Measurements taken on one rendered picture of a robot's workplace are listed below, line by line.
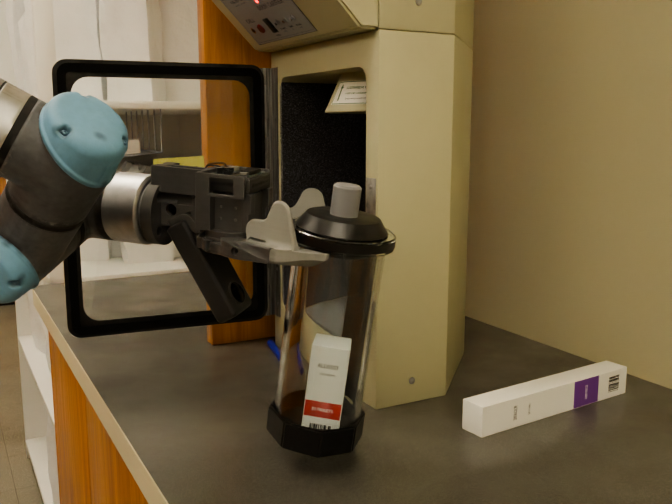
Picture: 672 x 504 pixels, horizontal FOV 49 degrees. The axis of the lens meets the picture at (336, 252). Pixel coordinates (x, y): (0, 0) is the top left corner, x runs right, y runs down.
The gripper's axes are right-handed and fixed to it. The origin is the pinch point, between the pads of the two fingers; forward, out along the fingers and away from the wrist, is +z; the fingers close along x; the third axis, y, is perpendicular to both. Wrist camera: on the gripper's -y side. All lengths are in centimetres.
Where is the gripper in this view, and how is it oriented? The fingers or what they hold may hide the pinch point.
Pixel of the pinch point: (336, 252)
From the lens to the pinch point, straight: 74.5
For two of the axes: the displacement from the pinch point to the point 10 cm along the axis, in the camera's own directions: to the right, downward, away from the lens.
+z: 9.6, 1.2, -2.6
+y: 0.6, -9.7, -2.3
